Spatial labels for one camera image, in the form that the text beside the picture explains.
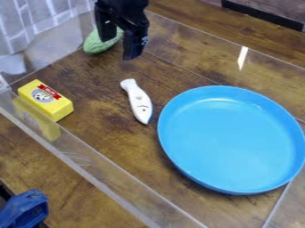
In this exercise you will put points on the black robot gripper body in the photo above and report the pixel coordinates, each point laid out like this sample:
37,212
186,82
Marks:
127,12

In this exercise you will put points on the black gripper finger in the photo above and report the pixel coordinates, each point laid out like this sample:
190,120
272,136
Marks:
134,43
106,25

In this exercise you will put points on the white toy fish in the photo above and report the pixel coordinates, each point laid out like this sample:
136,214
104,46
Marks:
139,101

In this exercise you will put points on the blue round plastic tray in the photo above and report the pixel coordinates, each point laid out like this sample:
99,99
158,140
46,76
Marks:
231,139

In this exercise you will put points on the green bumpy toy vegetable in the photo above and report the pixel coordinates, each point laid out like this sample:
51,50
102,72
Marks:
94,45

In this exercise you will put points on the grey checkered cloth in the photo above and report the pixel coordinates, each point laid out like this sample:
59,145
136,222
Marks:
24,18

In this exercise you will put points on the yellow toy butter box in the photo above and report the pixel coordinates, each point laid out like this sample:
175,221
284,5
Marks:
46,99

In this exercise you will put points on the black bar in background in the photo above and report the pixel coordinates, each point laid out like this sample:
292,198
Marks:
285,22

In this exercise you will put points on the clear acrylic enclosure wall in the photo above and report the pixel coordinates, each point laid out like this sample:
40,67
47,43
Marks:
98,161

